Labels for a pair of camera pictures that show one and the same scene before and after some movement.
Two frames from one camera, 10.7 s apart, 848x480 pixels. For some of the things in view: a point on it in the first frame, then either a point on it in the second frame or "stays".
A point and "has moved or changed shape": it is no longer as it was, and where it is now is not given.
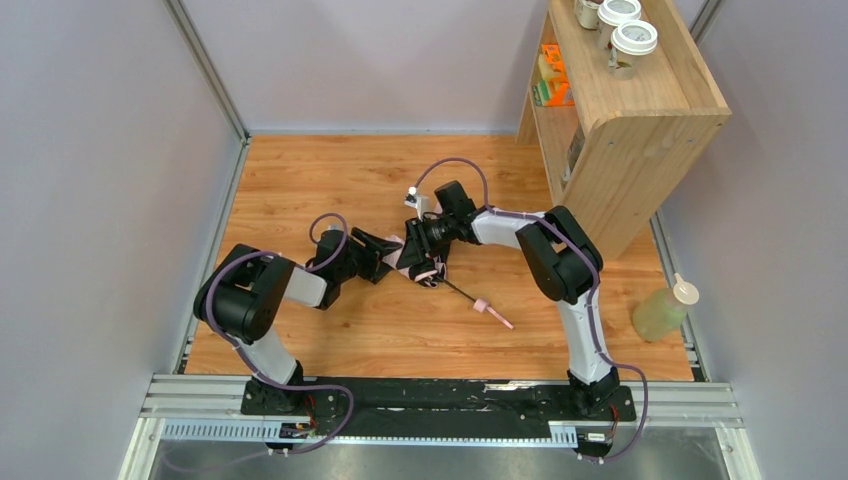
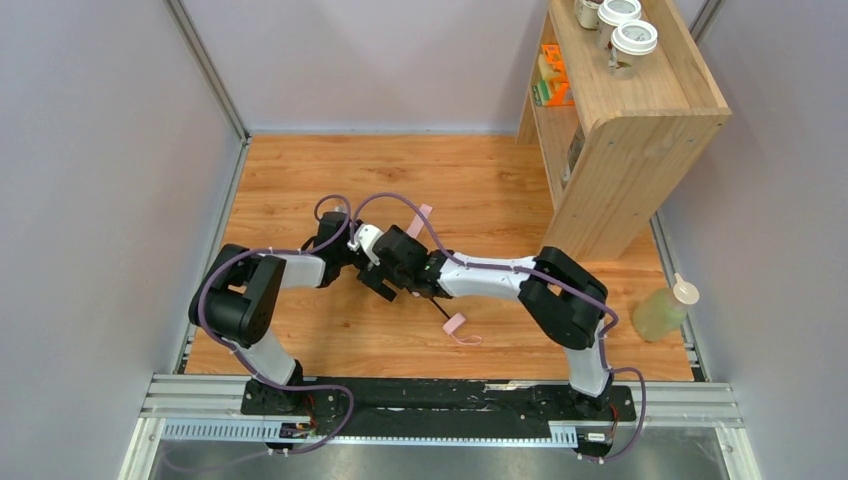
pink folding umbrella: [431, 279] has moved or changed shape
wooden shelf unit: [616, 156] stays
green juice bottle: [660, 312] stays
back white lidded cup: [586, 13] stays
